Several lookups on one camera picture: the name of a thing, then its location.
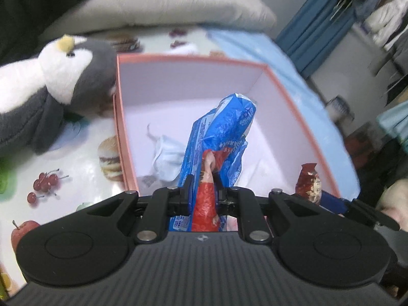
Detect red foil snack packet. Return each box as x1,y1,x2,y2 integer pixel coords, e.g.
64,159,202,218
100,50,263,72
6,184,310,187
191,150,220,232

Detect blue plastic snack bag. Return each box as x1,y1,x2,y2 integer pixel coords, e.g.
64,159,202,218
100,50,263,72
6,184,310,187
169,93,257,232

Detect person's right hand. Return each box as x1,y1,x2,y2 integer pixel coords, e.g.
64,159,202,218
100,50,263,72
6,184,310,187
376,179,408,231

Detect small red snack packet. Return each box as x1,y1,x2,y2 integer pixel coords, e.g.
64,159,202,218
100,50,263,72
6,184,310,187
295,163,322,205

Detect fruit print table cloth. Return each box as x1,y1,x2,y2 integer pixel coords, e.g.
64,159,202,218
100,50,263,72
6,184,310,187
0,26,231,297

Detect white waste bin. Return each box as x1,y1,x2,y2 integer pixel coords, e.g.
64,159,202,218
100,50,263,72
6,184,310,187
325,95,355,124

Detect pink cardboard storage box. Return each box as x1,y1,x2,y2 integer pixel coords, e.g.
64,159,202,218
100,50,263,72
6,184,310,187
113,54,340,196

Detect grey white penguin plush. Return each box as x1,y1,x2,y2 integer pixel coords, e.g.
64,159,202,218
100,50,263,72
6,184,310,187
1,35,117,156

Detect blue curtain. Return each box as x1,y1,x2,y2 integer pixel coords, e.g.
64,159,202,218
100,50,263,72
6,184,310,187
275,0,355,78

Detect grey quilt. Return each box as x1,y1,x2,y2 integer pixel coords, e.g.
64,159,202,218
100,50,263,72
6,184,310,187
41,0,277,40

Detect hanging clothes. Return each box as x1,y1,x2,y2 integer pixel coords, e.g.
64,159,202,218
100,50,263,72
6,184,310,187
335,0,407,50

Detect black jacket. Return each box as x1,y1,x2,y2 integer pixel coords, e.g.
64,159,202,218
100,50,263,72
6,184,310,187
1,0,83,65

